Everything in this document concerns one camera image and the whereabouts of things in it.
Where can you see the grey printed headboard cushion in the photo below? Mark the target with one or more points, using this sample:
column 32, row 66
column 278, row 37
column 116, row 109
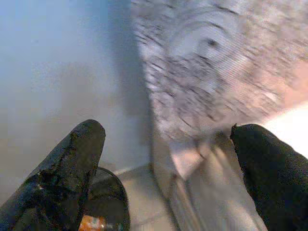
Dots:
column 204, row 72

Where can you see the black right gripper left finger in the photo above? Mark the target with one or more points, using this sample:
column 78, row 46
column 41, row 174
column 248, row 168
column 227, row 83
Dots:
column 60, row 173

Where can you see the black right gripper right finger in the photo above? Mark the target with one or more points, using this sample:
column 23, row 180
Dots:
column 276, row 180

